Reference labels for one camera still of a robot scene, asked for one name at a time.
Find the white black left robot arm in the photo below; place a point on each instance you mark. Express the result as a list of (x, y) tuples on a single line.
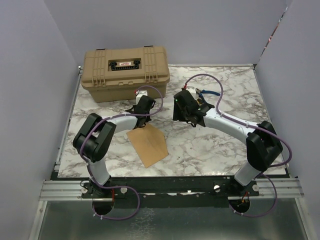
[(94, 138)]

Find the black yellow screwdriver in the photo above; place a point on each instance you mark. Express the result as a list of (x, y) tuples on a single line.
[(200, 101)]

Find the brown paper envelope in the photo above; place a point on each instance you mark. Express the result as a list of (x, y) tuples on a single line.
[(149, 143)]

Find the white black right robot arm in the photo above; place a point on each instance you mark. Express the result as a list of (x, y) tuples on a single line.
[(262, 145)]

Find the aluminium frame rail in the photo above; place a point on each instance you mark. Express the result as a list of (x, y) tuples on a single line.
[(286, 188)]

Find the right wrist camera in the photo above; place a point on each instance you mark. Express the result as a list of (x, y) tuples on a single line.
[(191, 90)]

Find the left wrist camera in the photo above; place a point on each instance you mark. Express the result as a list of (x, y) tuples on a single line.
[(139, 94)]

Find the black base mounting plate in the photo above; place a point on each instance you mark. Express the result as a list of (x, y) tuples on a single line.
[(170, 192)]

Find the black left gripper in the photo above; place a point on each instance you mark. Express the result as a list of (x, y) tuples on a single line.
[(148, 118)]

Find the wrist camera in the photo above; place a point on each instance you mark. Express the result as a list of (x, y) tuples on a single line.
[(139, 94), (191, 90)]

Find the tan plastic tool case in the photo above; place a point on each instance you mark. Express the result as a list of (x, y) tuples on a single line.
[(114, 74)]

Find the blue handled pliers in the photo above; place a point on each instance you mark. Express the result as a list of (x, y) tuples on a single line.
[(201, 92)]

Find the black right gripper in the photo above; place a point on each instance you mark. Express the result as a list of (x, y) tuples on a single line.
[(177, 114)]

